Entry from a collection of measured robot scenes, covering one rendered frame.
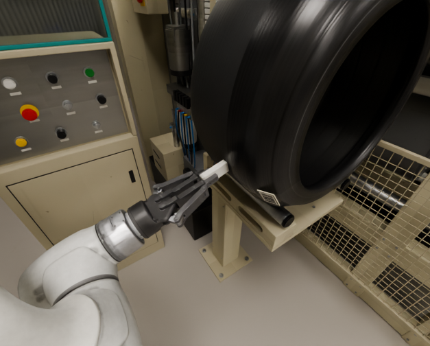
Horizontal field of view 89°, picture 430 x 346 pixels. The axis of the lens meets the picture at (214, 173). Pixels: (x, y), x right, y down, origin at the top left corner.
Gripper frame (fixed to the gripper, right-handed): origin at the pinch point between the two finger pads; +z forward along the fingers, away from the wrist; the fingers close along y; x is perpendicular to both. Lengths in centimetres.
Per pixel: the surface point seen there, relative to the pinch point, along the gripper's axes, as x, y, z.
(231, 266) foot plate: 110, 23, 1
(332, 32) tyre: -24.1, -12.1, 18.2
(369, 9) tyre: -24.8, -12.7, 25.2
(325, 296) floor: 120, -23, 35
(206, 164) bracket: 18.9, 23.1, 7.3
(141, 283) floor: 98, 46, -51
